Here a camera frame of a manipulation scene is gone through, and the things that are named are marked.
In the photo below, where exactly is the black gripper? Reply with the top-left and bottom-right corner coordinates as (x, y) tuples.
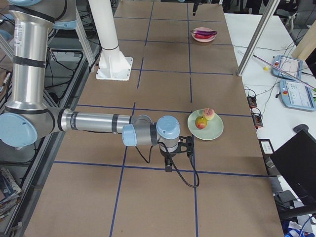
(158, 136), (194, 172)

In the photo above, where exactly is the purple eggplant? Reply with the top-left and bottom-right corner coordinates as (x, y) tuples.
(191, 30), (218, 36)

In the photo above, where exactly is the red chili pepper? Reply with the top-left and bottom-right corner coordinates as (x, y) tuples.
(194, 34), (214, 40)

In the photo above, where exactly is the yellow red pomegranate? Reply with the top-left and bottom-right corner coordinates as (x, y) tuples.
(195, 116), (208, 129)

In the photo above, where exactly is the pink peach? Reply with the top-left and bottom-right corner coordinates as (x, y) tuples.
(203, 108), (215, 121)

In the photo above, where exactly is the pink plate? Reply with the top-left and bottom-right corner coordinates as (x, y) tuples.
(190, 27), (216, 42)

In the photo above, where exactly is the green plate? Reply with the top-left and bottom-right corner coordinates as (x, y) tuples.
(187, 109), (224, 141)

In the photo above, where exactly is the teach pendant far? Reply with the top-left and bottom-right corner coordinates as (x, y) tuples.
(272, 55), (303, 79)

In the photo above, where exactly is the teach pendant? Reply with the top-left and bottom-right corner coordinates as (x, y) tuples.
(279, 79), (316, 112)
(272, 55), (303, 79)

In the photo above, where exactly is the black monitor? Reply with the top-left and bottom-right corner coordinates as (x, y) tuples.
(270, 130), (316, 205)

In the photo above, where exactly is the teach pendant near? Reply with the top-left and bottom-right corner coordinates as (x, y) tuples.
(279, 79), (316, 112)

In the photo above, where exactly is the reacher grabber tool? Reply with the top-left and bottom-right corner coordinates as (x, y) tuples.
(252, 54), (316, 92)

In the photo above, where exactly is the stack of magazines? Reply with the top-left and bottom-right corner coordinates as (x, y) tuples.
(0, 166), (22, 220)

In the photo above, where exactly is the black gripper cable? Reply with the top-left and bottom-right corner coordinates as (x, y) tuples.
(135, 145), (200, 188)

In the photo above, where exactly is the aluminium frame post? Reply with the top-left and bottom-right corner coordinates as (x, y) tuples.
(237, 0), (280, 77)

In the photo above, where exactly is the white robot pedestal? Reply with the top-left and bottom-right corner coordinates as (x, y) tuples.
(89, 0), (133, 81)

